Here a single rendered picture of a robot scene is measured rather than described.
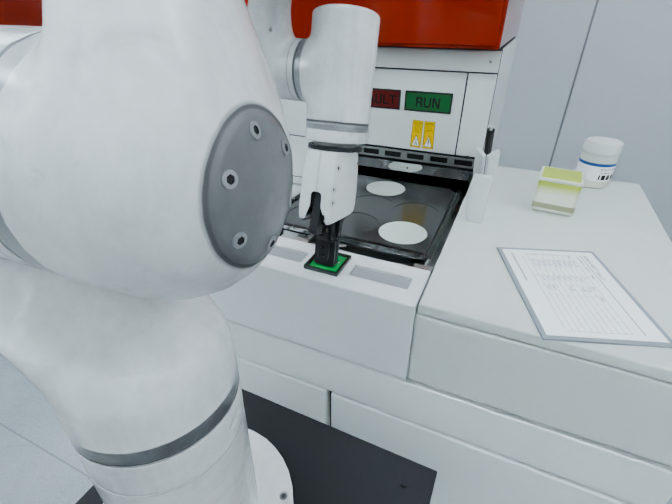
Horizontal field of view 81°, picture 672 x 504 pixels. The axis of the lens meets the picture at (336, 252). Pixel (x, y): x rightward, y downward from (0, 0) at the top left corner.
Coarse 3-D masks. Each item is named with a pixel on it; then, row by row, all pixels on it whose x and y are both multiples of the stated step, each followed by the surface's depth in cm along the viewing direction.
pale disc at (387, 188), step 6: (372, 186) 104; (378, 186) 104; (384, 186) 104; (390, 186) 104; (396, 186) 104; (402, 186) 104; (372, 192) 100; (378, 192) 100; (384, 192) 100; (390, 192) 100; (396, 192) 100; (402, 192) 100
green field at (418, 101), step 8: (408, 96) 99; (416, 96) 99; (424, 96) 98; (432, 96) 97; (440, 96) 96; (448, 96) 96; (408, 104) 100; (416, 104) 99; (424, 104) 99; (432, 104) 98; (440, 104) 97; (448, 104) 96; (448, 112) 97
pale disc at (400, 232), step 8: (384, 224) 85; (392, 224) 85; (400, 224) 85; (408, 224) 85; (416, 224) 85; (384, 232) 82; (392, 232) 82; (400, 232) 82; (408, 232) 82; (416, 232) 82; (424, 232) 82; (392, 240) 79; (400, 240) 79; (408, 240) 79; (416, 240) 79
